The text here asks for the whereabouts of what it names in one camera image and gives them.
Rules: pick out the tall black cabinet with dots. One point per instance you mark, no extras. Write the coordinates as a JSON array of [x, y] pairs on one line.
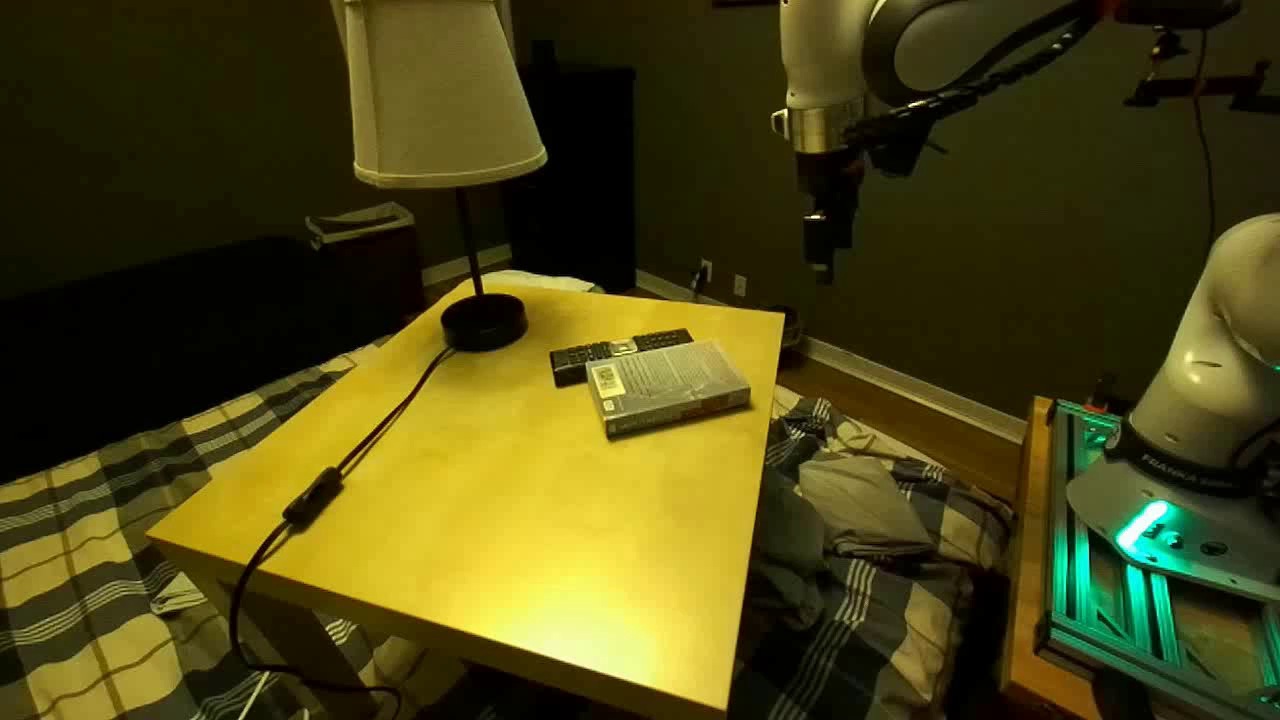
[[585, 175]]

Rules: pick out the table lamp white shade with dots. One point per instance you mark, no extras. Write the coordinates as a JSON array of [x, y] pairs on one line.
[[442, 93]]

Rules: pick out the white wall outlet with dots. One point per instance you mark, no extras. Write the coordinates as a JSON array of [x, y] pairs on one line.
[[703, 276]]

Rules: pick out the plaid checkered duvet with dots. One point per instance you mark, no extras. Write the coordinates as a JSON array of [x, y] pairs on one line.
[[81, 563]]

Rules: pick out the white pillow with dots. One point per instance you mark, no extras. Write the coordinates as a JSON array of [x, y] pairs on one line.
[[555, 282]]

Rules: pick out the wooden platform board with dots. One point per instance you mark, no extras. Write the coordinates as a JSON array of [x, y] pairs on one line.
[[1025, 572]]

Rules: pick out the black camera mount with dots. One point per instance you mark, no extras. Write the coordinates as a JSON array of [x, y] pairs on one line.
[[1202, 84]]

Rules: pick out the black remote control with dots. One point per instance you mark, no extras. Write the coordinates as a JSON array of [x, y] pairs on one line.
[[573, 361]]

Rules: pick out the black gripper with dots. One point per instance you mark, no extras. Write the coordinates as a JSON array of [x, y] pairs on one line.
[[832, 201]]

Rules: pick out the yellow wooden side table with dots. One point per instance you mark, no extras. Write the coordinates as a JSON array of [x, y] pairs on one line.
[[532, 533]]

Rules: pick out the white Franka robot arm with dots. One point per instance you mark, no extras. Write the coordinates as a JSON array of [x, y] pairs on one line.
[[1226, 346]]

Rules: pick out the dark storage bin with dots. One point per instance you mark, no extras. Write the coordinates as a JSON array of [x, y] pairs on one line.
[[365, 264]]

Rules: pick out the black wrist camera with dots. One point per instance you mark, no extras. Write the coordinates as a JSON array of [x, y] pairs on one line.
[[892, 141]]

